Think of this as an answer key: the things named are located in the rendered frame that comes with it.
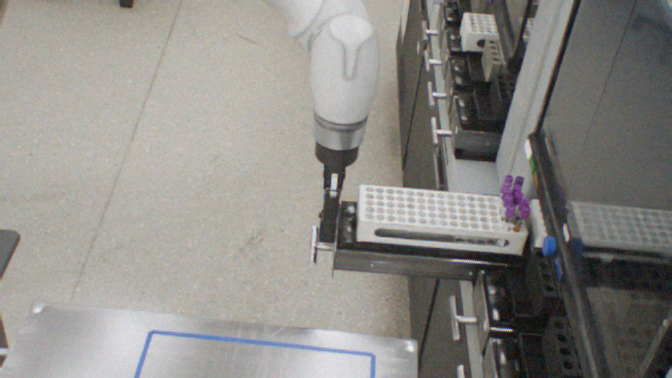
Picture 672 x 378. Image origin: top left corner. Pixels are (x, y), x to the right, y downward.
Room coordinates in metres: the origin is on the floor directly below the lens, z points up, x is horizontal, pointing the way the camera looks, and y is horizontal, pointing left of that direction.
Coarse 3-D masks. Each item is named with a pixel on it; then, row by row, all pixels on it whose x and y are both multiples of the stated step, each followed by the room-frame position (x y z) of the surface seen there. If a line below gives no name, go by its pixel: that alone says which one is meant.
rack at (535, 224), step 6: (534, 204) 1.18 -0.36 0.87; (534, 210) 1.16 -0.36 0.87; (540, 210) 1.17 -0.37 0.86; (534, 216) 1.14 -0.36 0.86; (540, 216) 1.14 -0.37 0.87; (528, 222) 1.16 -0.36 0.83; (534, 222) 1.13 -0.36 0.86; (540, 222) 1.13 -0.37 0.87; (528, 228) 1.15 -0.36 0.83; (534, 228) 1.13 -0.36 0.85; (540, 228) 1.11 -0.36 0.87; (534, 234) 1.12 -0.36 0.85; (540, 234) 1.10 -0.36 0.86; (546, 234) 1.10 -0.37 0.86; (534, 240) 1.11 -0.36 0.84; (540, 240) 1.09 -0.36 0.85; (534, 246) 1.10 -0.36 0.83; (540, 246) 1.09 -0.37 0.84
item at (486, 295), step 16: (480, 272) 1.04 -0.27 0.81; (496, 272) 1.04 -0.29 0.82; (480, 288) 1.02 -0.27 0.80; (496, 288) 1.00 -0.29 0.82; (480, 304) 0.99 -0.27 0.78; (496, 304) 0.96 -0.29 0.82; (464, 320) 0.98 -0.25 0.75; (480, 320) 0.97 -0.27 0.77; (496, 320) 0.93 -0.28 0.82; (512, 320) 0.93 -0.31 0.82; (480, 336) 0.94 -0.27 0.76; (496, 336) 0.92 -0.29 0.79; (512, 336) 0.92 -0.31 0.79; (480, 352) 0.92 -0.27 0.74
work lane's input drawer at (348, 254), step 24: (312, 240) 1.13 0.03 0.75; (336, 240) 1.08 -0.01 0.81; (528, 240) 1.13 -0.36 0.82; (312, 264) 1.07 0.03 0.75; (336, 264) 1.06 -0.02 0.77; (360, 264) 1.06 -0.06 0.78; (384, 264) 1.06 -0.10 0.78; (408, 264) 1.06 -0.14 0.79; (432, 264) 1.07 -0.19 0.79; (456, 264) 1.07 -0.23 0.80; (480, 264) 1.07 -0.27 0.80; (504, 264) 1.07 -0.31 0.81
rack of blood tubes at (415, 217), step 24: (360, 192) 1.15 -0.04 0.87; (384, 192) 1.16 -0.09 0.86; (408, 192) 1.18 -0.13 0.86; (432, 192) 1.18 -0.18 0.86; (360, 216) 1.09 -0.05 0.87; (384, 216) 1.10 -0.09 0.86; (408, 216) 1.10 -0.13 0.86; (432, 216) 1.12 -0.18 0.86; (456, 216) 1.12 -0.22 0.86; (480, 216) 1.13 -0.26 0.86; (360, 240) 1.08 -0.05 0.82; (384, 240) 1.08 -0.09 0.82; (408, 240) 1.08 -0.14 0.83; (432, 240) 1.11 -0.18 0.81; (456, 240) 1.11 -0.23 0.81; (480, 240) 1.11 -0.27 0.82
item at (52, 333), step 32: (32, 320) 0.82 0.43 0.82; (64, 320) 0.83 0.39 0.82; (96, 320) 0.83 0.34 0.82; (128, 320) 0.84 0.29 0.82; (160, 320) 0.84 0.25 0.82; (192, 320) 0.85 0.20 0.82; (224, 320) 0.86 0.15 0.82; (0, 352) 0.78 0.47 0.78; (32, 352) 0.76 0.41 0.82; (64, 352) 0.77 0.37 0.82; (96, 352) 0.77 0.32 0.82; (128, 352) 0.78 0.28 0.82; (160, 352) 0.78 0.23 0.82; (192, 352) 0.79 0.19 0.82; (224, 352) 0.80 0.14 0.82; (256, 352) 0.80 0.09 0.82; (288, 352) 0.81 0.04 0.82; (320, 352) 0.82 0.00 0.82; (352, 352) 0.82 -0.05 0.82; (384, 352) 0.83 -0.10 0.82; (416, 352) 0.84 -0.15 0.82
